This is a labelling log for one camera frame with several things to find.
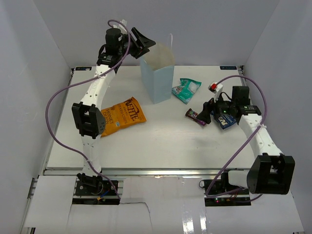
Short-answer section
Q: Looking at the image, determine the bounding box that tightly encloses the blue label sticker left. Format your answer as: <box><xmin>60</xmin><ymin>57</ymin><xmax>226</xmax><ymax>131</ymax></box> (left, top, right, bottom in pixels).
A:
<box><xmin>75</xmin><ymin>66</ymin><xmax>92</xmax><ymax>71</ymax></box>

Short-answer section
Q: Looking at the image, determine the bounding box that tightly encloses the brown purple M&M's packet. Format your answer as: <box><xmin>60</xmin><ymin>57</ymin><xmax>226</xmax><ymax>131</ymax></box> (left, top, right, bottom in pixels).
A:
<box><xmin>185</xmin><ymin>108</ymin><xmax>206</xmax><ymax>126</ymax></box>

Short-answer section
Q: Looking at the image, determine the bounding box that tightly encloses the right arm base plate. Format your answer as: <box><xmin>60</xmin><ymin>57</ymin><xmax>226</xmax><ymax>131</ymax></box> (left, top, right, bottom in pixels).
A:
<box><xmin>199</xmin><ymin>179</ymin><xmax>252</xmax><ymax>207</ymax></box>

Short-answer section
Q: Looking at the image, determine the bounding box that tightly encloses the white front cover paper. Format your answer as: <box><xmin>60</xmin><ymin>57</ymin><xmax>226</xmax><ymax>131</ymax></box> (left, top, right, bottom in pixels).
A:
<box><xmin>24</xmin><ymin>176</ymin><xmax>304</xmax><ymax>234</ymax></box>

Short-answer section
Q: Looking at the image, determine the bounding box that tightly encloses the blue Kettle chips bag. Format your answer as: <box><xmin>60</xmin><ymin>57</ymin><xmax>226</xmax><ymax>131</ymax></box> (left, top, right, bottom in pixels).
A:
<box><xmin>213</xmin><ymin>114</ymin><xmax>236</xmax><ymax>130</ymax></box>

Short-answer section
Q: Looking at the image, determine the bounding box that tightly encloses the light blue paper bag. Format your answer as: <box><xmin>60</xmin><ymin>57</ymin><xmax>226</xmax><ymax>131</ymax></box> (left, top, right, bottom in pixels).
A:
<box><xmin>140</xmin><ymin>34</ymin><xmax>175</xmax><ymax>104</ymax></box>

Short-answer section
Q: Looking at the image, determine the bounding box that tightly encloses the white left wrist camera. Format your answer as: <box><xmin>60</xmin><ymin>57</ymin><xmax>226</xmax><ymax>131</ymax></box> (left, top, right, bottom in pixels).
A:
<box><xmin>118</xmin><ymin>19</ymin><xmax>127</xmax><ymax>34</ymax></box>

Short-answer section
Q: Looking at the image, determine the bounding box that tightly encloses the blue label sticker right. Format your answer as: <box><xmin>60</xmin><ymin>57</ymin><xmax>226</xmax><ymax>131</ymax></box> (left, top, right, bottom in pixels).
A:
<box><xmin>220</xmin><ymin>66</ymin><xmax>237</xmax><ymax>70</ymax></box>

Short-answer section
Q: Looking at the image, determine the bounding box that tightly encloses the blue label sticker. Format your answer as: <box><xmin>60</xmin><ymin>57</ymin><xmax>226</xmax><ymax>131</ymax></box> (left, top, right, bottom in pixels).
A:
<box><xmin>75</xmin><ymin>66</ymin><xmax>92</xmax><ymax>71</ymax></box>
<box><xmin>220</xmin><ymin>66</ymin><xmax>237</xmax><ymax>70</ymax></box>

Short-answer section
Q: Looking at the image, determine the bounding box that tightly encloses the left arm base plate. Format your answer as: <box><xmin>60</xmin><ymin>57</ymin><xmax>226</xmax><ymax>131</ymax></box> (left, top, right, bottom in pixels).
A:
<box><xmin>72</xmin><ymin>179</ymin><xmax>119</xmax><ymax>205</ymax></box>

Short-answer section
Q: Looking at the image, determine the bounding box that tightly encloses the orange Kettle chips bag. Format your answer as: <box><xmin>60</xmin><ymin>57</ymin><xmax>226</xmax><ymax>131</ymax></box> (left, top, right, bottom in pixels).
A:
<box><xmin>101</xmin><ymin>97</ymin><xmax>147</xmax><ymax>137</ymax></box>

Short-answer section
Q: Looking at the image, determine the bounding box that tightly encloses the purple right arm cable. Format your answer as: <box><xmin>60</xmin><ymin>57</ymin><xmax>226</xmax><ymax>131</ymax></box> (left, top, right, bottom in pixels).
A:
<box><xmin>205</xmin><ymin>75</ymin><xmax>268</xmax><ymax>203</ymax></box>

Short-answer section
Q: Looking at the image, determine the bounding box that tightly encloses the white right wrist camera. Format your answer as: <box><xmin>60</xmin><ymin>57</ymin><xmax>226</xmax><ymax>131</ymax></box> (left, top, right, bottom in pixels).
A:
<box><xmin>208</xmin><ymin>82</ymin><xmax>223</xmax><ymax>102</ymax></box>

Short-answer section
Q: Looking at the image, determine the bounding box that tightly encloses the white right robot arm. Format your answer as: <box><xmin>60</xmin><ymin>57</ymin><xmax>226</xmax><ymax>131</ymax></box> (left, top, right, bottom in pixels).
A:
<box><xmin>197</xmin><ymin>83</ymin><xmax>295</xmax><ymax>195</ymax></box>

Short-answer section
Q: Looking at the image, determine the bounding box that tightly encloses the teal snack packet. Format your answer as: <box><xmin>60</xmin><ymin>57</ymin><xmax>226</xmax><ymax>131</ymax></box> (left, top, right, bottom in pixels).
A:
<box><xmin>172</xmin><ymin>78</ymin><xmax>202</xmax><ymax>104</ymax></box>

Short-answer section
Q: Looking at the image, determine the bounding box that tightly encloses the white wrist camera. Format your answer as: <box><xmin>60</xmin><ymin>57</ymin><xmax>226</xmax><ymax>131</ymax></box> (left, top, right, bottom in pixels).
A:
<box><xmin>208</xmin><ymin>82</ymin><xmax>223</xmax><ymax>102</ymax></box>
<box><xmin>118</xmin><ymin>19</ymin><xmax>127</xmax><ymax>34</ymax></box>

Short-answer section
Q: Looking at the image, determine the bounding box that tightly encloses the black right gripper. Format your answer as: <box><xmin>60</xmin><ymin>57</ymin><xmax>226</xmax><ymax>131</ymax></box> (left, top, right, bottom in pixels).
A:
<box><xmin>196</xmin><ymin>91</ymin><xmax>236</xmax><ymax>124</ymax></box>

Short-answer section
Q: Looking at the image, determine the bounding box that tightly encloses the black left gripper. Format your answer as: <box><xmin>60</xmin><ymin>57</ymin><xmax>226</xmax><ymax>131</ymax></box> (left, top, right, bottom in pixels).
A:
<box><xmin>117</xmin><ymin>27</ymin><xmax>156</xmax><ymax>59</ymax></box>

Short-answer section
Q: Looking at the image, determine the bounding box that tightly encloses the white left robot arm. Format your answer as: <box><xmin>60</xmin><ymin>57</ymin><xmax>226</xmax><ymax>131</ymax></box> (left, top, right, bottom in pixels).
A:
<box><xmin>72</xmin><ymin>28</ymin><xmax>156</xmax><ymax>195</ymax></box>

